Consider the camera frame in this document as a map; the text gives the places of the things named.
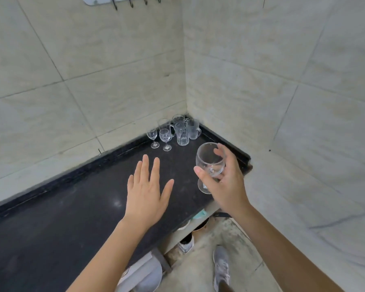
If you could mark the person's left hand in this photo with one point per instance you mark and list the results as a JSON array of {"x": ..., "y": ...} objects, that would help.
[{"x": 144, "y": 200}]

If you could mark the person's right hand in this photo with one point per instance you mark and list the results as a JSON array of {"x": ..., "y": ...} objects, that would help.
[{"x": 229, "y": 187}]

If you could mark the person's left middle finger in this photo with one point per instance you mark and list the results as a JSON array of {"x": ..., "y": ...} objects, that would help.
[{"x": 145, "y": 170}]

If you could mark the person's right thumb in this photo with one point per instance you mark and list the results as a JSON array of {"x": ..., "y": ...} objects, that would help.
[{"x": 205, "y": 176}]

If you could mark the person's left thumb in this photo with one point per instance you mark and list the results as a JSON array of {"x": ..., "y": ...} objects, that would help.
[{"x": 168, "y": 193}]

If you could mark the person's left little finger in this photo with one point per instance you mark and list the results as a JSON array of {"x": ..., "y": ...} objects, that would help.
[{"x": 130, "y": 185}]

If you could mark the large clear wine glass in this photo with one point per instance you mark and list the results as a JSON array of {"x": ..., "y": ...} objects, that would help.
[{"x": 210, "y": 161}]

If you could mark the person's right forearm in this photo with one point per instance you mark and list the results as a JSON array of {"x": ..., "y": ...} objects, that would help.
[{"x": 276, "y": 252}]

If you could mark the person's left forearm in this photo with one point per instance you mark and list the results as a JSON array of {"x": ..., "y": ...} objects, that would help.
[{"x": 109, "y": 258}]

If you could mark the small clear wine glass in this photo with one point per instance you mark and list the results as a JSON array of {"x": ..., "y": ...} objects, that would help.
[
  {"x": 165, "y": 137},
  {"x": 152, "y": 135}
]

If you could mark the white bowl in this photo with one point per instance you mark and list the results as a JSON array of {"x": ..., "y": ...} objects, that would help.
[{"x": 183, "y": 225}]

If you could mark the teal cloth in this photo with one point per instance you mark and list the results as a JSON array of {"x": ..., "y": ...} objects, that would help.
[{"x": 200, "y": 213}]

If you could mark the brown pot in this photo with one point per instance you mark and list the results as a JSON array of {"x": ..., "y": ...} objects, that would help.
[{"x": 200, "y": 226}]

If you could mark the clear ribbed glass mug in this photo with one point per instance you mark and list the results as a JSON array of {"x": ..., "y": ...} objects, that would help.
[
  {"x": 178, "y": 119},
  {"x": 182, "y": 135},
  {"x": 194, "y": 130}
]

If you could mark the tall clear stemmed glass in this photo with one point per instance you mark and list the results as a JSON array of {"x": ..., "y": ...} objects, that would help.
[{"x": 163, "y": 124}]

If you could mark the white and black container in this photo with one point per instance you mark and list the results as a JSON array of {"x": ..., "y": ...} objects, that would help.
[{"x": 186, "y": 243}]

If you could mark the white plastic basin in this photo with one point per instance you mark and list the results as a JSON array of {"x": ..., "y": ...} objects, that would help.
[{"x": 146, "y": 276}]

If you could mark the person's grey sneaker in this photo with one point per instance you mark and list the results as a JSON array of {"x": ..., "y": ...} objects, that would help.
[{"x": 221, "y": 264}]

